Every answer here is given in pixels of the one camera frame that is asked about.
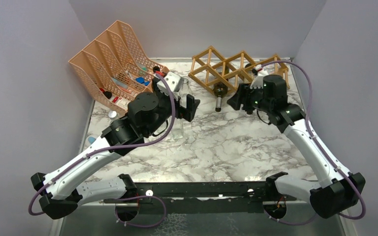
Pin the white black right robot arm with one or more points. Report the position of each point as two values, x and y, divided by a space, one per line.
336 188

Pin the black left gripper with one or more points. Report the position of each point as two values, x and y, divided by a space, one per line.
186 113

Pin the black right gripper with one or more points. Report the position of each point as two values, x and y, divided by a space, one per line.
241 97

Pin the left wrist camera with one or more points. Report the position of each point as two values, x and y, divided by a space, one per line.
175 83

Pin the dark labelled wine bottle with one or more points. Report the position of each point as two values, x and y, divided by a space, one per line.
220 90

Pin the tall clear glass bottle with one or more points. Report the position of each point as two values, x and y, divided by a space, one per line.
185 89

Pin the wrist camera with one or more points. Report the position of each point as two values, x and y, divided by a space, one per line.
175 83
259 74

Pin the wooden lattice wine rack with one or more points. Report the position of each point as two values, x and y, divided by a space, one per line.
204 69

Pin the round clear flask silver cap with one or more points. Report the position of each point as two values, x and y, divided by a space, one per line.
113 115

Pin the peach plastic file organizer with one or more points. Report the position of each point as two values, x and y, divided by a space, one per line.
109 64

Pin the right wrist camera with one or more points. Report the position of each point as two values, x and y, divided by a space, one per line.
259 74

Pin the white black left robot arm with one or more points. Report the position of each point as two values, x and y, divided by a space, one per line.
62 191

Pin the clear bottle blue content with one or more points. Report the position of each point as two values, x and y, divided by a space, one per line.
89 141

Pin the blue item in organizer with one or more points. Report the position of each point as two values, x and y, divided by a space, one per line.
142 81

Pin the red white box in organizer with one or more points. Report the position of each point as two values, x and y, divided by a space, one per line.
121 102

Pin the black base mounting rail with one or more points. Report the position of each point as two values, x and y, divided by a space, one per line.
202 197

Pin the green wine bottle gold label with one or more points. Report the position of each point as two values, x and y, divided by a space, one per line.
156 69

